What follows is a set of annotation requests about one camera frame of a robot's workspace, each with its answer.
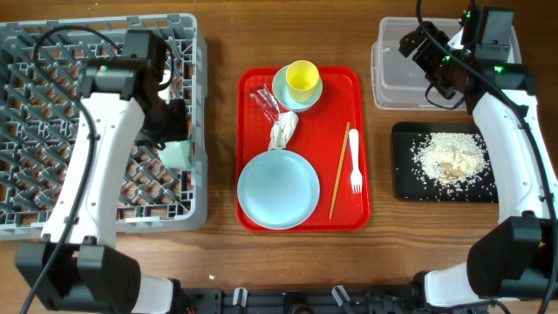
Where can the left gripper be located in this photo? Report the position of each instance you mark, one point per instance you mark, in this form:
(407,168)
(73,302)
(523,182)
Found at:
(180,132)

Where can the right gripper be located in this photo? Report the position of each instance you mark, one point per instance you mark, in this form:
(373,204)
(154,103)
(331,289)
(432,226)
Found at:
(424,58)

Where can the light green bowl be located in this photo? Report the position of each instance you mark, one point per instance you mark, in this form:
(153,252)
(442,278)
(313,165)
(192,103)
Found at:
(176,155)

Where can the pile of rice waste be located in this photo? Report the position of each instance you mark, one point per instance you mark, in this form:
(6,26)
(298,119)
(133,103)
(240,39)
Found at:
(452,167)

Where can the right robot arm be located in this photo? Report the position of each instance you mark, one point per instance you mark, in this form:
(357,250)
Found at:
(517,260)

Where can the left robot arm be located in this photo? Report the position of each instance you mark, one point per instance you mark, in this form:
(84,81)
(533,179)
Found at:
(75,266)

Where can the grey dishwasher rack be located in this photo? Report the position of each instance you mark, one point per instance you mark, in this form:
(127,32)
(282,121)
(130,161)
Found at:
(40,61)

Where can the clear plastic bin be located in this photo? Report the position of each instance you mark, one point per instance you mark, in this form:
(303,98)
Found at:
(398,82)

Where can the black plastic tray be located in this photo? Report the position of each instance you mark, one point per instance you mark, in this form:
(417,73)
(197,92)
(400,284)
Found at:
(403,133)

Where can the red sauce packet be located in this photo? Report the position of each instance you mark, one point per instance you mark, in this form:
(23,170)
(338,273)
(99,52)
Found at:
(266,100)

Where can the wooden chopstick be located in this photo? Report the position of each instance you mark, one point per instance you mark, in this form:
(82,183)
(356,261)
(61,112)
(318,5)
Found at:
(339,170)

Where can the crumpled white napkin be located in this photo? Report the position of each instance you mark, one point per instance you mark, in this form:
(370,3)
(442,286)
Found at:
(282,130)

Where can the small light green saucer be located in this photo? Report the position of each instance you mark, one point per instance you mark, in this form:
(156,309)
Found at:
(281,92)

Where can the red plastic tray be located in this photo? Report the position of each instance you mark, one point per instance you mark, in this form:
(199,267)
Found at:
(318,138)

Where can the large light blue plate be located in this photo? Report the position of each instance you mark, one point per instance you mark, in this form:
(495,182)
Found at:
(278,190)

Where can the yellow plastic cup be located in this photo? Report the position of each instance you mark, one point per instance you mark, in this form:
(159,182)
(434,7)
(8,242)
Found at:
(302,78)

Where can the white plastic fork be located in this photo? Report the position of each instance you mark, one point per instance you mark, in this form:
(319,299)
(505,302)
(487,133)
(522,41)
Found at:
(356,178)

